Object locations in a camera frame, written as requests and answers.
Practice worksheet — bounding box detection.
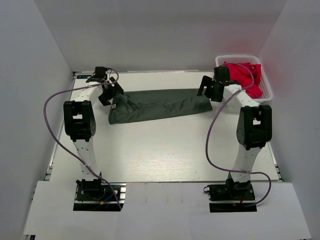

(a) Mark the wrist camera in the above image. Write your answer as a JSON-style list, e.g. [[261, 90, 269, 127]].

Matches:
[[93, 66, 108, 79], [213, 65, 231, 83]]

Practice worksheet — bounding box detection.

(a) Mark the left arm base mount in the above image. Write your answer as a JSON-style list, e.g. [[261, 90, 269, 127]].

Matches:
[[73, 179, 127, 212]]

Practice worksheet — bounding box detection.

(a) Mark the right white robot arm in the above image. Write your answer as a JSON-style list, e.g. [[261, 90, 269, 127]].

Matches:
[[197, 75, 272, 200]]

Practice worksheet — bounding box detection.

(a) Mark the red t shirt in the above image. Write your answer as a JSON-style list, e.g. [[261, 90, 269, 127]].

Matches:
[[226, 62, 263, 99]]

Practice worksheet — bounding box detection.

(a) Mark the blue table label sticker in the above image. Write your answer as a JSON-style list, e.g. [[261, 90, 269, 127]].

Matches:
[[76, 74, 90, 79]]

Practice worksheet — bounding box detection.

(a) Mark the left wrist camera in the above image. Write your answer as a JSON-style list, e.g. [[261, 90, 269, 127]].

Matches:
[[93, 66, 108, 79]]

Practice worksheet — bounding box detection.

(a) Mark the dark grey t shirt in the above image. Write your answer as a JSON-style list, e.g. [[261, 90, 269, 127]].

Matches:
[[108, 88, 213, 125]]

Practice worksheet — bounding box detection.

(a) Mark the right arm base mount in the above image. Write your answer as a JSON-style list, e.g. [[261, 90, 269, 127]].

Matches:
[[203, 184, 257, 213]]

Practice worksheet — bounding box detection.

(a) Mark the white plastic basket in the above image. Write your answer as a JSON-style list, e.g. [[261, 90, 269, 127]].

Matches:
[[215, 54, 273, 103]]

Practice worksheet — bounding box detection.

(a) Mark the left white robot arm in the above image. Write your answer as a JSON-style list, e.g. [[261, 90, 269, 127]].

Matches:
[[63, 76, 124, 180]]

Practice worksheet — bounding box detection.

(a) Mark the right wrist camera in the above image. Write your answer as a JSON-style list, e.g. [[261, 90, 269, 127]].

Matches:
[[213, 65, 231, 83]]

